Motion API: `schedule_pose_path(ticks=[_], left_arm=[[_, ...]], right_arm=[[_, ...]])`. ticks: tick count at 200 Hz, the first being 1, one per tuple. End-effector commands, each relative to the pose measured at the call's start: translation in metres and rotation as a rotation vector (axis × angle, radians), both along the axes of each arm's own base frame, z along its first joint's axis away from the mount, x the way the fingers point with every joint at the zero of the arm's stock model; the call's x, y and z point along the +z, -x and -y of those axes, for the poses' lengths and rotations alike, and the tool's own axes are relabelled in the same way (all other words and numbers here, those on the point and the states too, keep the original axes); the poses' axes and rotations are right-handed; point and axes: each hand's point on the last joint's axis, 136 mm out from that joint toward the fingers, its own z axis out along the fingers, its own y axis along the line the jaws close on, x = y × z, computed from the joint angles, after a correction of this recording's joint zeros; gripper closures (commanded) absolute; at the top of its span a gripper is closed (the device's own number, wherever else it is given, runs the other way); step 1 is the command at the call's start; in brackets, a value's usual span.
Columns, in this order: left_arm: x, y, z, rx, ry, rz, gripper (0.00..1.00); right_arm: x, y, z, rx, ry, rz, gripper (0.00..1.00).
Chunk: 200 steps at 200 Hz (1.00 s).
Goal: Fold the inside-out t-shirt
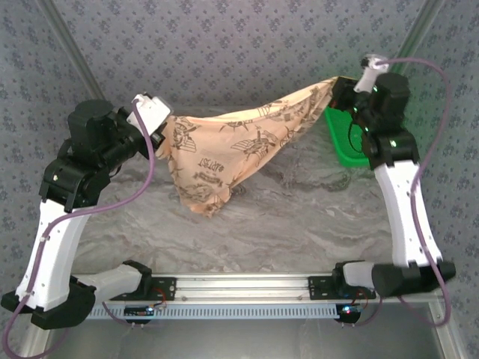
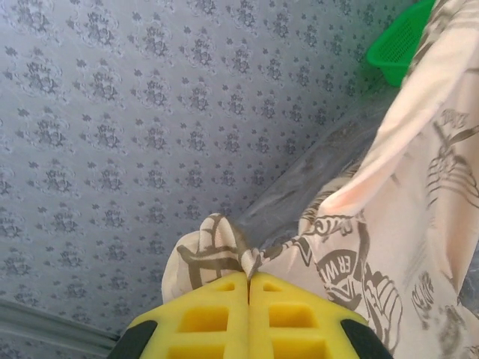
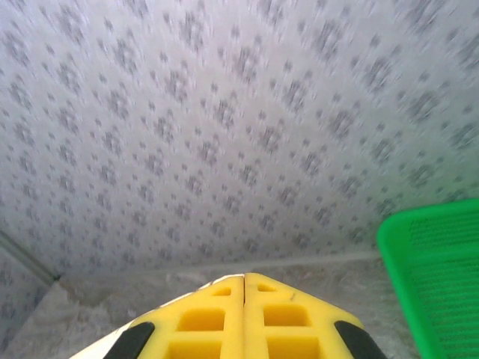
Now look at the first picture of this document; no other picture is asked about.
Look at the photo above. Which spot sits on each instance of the grey metal sheet panel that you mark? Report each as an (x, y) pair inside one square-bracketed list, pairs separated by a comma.
[(239, 340)]

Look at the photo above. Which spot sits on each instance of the small circuit board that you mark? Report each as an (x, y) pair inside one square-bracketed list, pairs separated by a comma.
[(138, 311), (350, 311)]

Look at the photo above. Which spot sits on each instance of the aluminium corner post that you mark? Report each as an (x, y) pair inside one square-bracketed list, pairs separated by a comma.
[(72, 37), (417, 22)]

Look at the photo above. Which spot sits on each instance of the aluminium frame leg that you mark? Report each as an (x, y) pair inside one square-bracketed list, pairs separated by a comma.
[(451, 336)]

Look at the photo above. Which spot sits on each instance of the peach printed t-shirt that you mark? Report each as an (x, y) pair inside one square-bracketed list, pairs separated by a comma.
[(224, 149)]

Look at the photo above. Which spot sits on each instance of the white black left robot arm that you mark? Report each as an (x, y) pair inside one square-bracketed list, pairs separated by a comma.
[(48, 243)]

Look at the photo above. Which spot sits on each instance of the green plastic basket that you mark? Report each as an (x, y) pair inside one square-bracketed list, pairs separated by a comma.
[(340, 146)]

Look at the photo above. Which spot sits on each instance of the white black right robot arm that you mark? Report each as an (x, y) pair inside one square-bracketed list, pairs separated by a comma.
[(404, 209)]

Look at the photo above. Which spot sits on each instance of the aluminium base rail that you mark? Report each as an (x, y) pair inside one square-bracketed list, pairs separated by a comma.
[(239, 288)]

